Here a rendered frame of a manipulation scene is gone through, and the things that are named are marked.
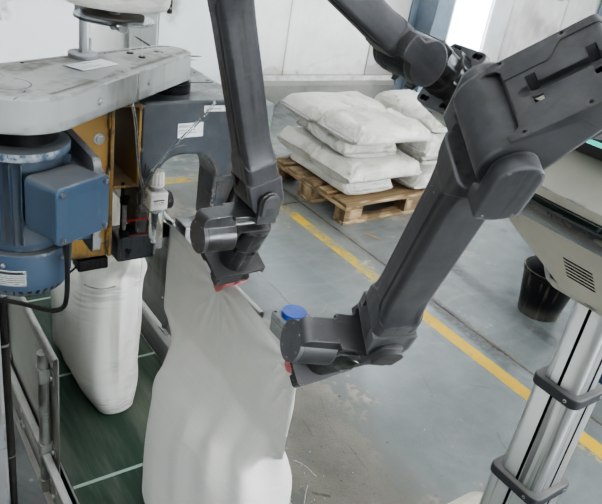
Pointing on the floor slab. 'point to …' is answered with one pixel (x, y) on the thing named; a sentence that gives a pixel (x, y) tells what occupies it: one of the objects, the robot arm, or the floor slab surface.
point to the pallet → (316, 191)
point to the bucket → (539, 293)
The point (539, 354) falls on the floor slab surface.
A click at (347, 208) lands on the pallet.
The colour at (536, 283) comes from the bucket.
